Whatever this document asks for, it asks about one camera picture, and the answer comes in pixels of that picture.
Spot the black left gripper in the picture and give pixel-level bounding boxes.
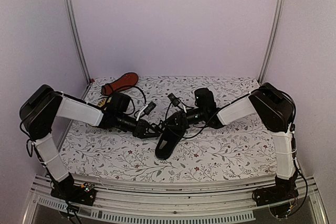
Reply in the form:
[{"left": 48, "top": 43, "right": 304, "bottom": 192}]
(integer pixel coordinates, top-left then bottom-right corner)
[{"left": 116, "top": 112, "right": 161, "bottom": 139}]

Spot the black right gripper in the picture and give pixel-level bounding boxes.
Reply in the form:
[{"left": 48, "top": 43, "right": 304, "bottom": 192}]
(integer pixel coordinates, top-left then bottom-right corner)
[{"left": 161, "top": 108, "right": 207, "bottom": 130}]

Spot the black shoelace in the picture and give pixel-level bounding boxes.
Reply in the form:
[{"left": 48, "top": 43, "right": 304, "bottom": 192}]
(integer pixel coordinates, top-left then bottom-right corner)
[{"left": 157, "top": 120, "right": 168, "bottom": 133}]

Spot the black shoe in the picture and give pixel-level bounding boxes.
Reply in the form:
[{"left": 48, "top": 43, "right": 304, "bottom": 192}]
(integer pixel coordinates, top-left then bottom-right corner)
[{"left": 154, "top": 119, "right": 187, "bottom": 161}]

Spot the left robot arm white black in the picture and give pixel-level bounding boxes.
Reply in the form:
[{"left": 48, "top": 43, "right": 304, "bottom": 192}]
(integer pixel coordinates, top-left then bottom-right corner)
[{"left": 19, "top": 84, "right": 161, "bottom": 200}]

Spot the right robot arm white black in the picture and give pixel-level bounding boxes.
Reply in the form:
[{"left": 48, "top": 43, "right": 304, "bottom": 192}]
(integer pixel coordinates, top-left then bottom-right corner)
[{"left": 155, "top": 83, "right": 297, "bottom": 201}]

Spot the red-soled shoe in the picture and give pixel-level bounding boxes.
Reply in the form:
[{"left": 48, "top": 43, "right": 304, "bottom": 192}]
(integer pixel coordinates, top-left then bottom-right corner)
[{"left": 101, "top": 72, "right": 139, "bottom": 96}]

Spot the woven bamboo tray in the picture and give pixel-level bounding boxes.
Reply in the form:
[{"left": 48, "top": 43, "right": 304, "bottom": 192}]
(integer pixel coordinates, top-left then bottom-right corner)
[{"left": 88, "top": 97, "right": 112, "bottom": 129}]

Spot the floral tablecloth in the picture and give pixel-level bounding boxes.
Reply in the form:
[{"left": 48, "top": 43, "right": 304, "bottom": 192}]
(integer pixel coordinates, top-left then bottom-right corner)
[{"left": 54, "top": 76, "right": 301, "bottom": 184}]

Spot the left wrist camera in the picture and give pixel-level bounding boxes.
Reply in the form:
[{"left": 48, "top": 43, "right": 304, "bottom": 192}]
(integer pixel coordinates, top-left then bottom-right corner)
[{"left": 136, "top": 102, "right": 156, "bottom": 121}]

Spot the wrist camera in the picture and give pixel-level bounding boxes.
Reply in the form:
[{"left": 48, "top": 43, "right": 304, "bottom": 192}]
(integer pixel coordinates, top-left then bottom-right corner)
[
  {"left": 167, "top": 93, "right": 187, "bottom": 113},
  {"left": 136, "top": 102, "right": 156, "bottom": 121}
]

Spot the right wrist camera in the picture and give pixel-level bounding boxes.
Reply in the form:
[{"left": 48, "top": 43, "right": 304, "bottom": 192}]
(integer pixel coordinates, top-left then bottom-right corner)
[{"left": 167, "top": 93, "right": 187, "bottom": 113}]

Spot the front aluminium rail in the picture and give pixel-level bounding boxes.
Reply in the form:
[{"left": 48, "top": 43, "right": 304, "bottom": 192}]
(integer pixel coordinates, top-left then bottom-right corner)
[{"left": 22, "top": 176, "right": 329, "bottom": 224}]

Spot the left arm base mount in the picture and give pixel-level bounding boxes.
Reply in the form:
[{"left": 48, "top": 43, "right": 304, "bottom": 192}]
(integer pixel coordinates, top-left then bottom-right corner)
[{"left": 50, "top": 182, "right": 97, "bottom": 206}]

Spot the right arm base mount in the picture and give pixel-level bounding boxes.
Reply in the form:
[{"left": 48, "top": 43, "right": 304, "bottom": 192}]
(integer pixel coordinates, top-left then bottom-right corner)
[{"left": 252, "top": 183, "right": 299, "bottom": 206}]

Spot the left aluminium frame post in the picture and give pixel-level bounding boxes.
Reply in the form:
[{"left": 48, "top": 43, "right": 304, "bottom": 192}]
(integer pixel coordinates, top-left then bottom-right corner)
[{"left": 64, "top": 0, "right": 91, "bottom": 84}]

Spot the aluminium frame post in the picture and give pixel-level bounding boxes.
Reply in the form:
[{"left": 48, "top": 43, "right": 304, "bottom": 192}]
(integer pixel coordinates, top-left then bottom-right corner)
[
  {"left": 64, "top": 0, "right": 91, "bottom": 84},
  {"left": 257, "top": 0, "right": 285, "bottom": 84}
]

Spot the right aluminium frame post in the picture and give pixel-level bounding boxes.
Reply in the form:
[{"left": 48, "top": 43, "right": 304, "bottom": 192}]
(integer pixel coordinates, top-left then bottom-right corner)
[{"left": 257, "top": 0, "right": 285, "bottom": 84}]

